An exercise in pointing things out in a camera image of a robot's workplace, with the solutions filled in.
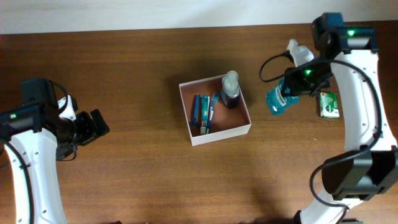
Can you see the white box, pink interior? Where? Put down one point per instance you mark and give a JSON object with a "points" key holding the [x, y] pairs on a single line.
{"points": [[226, 123]]}

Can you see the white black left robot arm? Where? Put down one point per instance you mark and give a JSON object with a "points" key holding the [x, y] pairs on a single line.
{"points": [[38, 134]]}

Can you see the blue toothbrush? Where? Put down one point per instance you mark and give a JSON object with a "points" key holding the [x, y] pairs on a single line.
{"points": [[214, 99]]}

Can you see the Colgate toothpaste tube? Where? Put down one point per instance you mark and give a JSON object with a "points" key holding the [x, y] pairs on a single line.
{"points": [[205, 104]]}

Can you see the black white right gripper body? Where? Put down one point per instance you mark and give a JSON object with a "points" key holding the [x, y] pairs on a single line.
{"points": [[309, 81]]}

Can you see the green Dettol soap bar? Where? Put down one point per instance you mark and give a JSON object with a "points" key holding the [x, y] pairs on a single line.
{"points": [[328, 105]]}

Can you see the blue disposable razor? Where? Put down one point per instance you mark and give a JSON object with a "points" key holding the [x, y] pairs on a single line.
{"points": [[194, 121]]}

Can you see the blue Listerine mouthwash bottle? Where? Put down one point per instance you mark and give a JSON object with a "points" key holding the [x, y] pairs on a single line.
{"points": [[278, 103]]}

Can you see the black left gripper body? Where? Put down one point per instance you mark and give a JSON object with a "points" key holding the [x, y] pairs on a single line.
{"points": [[73, 136]]}

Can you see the clear pump bottle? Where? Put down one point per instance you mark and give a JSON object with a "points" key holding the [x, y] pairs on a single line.
{"points": [[230, 91]]}

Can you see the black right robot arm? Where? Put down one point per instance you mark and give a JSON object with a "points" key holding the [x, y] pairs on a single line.
{"points": [[368, 166]]}

